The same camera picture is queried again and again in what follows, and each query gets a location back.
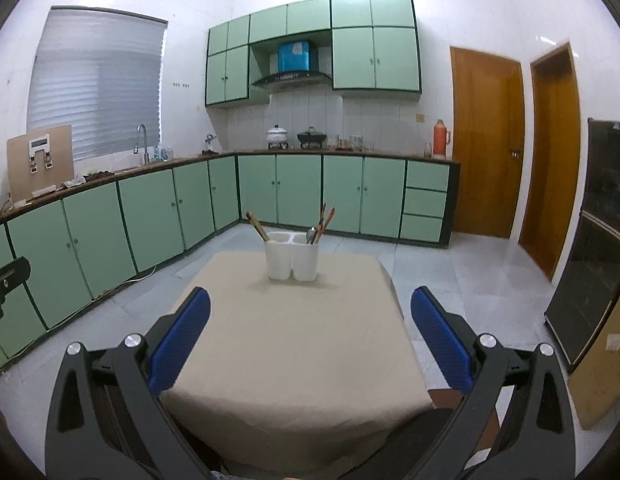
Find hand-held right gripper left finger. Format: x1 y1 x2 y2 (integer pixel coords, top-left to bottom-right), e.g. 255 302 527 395
44 286 217 480

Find cluster of glass jars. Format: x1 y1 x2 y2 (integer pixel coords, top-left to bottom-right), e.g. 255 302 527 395
326 134 366 154

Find green base kitchen cabinets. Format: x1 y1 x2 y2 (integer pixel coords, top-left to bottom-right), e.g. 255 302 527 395
0 152 461 376

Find plain wooden chopstick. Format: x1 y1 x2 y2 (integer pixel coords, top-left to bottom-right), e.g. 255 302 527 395
246 211 269 242

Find metal sink faucet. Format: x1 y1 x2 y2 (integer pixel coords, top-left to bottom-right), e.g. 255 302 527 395
132 123 151 165

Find blue box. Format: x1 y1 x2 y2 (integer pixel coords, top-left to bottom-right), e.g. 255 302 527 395
277 39 319 74

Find black range hood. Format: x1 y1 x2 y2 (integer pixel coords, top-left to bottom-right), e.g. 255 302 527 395
250 71 334 92

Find white cooking pot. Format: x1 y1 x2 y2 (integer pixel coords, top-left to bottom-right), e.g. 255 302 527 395
266 125 291 150

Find black cooking pot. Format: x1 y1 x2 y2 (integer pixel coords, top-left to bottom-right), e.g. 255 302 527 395
296 127 327 150

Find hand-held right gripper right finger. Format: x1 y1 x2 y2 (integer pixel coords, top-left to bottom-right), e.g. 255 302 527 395
410 286 576 480

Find green wall kitchen cabinets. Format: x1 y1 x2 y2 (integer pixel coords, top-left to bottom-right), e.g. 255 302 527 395
205 0 423 109

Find wooden door in corner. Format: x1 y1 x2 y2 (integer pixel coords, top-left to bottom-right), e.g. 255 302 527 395
518 42 590 281

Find wooden board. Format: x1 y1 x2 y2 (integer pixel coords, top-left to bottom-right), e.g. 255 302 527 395
6 124 74 206

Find dark glass-front cabinet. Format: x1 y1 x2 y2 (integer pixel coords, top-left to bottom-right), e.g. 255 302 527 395
544 118 620 374

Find white device on board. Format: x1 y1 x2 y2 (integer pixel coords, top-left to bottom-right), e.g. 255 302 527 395
28 133 55 175

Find beige tablecloth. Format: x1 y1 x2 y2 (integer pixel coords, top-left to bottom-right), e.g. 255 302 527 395
160 251 437 476

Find white two-compartment utensil holder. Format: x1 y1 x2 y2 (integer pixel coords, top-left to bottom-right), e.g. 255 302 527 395
265 231 320 282

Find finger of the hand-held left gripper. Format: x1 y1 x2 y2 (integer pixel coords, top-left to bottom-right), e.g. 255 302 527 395
0 256 32 323

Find white window blinds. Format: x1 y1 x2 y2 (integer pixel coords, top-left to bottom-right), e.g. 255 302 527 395
27 6 169 164

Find wooden door with knob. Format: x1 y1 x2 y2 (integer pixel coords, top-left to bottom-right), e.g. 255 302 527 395
449 46 526 240

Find orange thermos flask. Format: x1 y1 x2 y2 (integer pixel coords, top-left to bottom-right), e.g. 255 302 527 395
433 119 452 160

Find cardboard box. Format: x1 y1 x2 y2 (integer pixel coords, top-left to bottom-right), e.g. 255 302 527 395
568 319 620 431

